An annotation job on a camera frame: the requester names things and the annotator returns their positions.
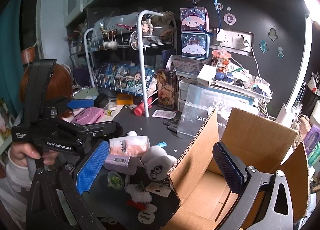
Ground green jelly cup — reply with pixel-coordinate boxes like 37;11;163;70
107;171;124;190

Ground pink refill pouch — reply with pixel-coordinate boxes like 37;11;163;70
108;136;150;157

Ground white fluffy keychain plush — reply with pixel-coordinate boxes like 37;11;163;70
125;184;152;204

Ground small blue clip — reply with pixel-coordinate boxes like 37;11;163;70
157;142;167;148

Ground white plush with glasses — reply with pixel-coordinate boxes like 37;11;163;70
141;145;177;181

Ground purple barcode box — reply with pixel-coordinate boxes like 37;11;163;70
103;154;144;176

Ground person's left hand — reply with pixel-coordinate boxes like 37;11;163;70
9;142;59;167

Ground pink patterned tissue box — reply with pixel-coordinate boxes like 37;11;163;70
72;107;104;125

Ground small white yellow bottle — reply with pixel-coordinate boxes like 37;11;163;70
104;105;117;117

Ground brown cardboard box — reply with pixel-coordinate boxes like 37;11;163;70
164;108;310;229

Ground orange small box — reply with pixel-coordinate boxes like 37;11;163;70
116;93;133;105

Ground anime poster strip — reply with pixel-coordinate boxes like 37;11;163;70
94;62;143;97

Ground red plastic bottle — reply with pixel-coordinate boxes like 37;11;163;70
134;97;152;116

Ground clear zip bag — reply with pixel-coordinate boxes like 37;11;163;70
177;83;261;138

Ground black marker pen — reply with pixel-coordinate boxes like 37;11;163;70
167;125;183;133

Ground paper tag with hole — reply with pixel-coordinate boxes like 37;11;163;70
146;182;171;198

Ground pink white sachet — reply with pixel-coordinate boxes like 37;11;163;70
152;110;177;119

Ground white drawer unit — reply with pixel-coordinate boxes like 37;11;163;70
178;78;193;112

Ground orange figure toy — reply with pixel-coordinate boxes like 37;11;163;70
212;49;232;73

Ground blue Cinnamoroll box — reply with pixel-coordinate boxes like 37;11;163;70
181;32;210;60

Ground white desk lamp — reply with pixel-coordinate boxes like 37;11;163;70
274;0;320;126

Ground white wire shelf rack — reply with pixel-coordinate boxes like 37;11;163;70
83;10;167;118

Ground white wall power socket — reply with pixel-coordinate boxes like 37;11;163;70
214;29;254;53

